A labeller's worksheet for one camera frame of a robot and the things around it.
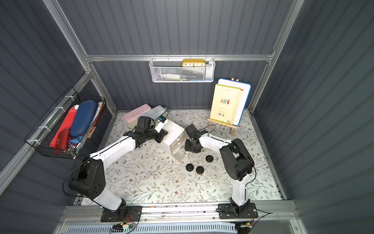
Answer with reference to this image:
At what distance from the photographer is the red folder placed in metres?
0.65

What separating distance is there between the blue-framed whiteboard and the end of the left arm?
501 mm

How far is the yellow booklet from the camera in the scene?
3.05 feet

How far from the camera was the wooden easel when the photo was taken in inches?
36.7
